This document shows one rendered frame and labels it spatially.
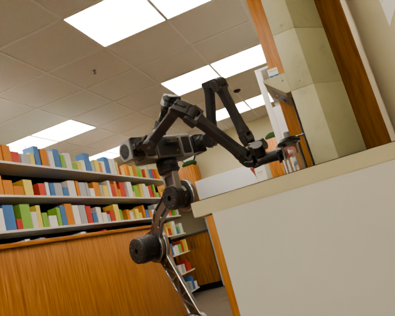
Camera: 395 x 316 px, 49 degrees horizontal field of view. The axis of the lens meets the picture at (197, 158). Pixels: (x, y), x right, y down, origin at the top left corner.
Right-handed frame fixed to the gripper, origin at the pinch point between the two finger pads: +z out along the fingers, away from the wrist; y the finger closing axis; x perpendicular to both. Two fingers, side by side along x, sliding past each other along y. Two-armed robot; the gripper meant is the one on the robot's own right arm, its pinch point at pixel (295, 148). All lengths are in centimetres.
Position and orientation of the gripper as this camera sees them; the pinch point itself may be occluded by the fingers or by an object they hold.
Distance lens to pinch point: 218.2
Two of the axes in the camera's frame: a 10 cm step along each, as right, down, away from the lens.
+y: 1.7, -2.9, 9.4
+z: 9.2, -2.9, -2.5
